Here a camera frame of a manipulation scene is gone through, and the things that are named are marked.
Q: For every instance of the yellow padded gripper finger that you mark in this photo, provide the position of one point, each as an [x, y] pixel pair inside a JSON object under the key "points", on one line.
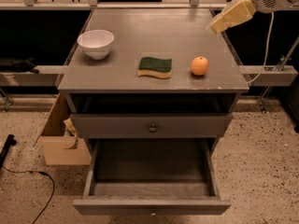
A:
{"points": [[236, 12]]}

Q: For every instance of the green yellow sponge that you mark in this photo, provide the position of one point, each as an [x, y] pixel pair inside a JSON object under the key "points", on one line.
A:
{"points": [[155, 67]]}

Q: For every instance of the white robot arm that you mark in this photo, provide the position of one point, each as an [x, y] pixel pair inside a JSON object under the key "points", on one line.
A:
{"points": [[237, 12]]}

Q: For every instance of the grey top drawer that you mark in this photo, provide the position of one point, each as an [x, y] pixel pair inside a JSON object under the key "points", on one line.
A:
{"points": [[93, 126]]}

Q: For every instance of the open grey middle drawer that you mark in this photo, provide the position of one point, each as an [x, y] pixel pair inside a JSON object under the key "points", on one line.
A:
{"points": [[143, 177]]}

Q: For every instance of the orange fruit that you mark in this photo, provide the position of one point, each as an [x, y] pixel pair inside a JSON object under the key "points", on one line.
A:
{"points": [[199, 66]]}

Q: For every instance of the white ceramic bowl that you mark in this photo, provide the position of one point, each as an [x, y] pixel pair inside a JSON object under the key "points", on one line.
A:
{"points": [[96, 44]]}

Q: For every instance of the cardboard box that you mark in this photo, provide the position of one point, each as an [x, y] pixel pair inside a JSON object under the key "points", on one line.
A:
{"points": [[59, 145]]}

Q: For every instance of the black stand foot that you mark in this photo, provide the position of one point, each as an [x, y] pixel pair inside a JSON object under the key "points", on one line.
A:
{"points": [[9, 142]]}

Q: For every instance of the black cloth on rail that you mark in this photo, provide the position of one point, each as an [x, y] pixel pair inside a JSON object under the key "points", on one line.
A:
{"points": [[17, 65]]}

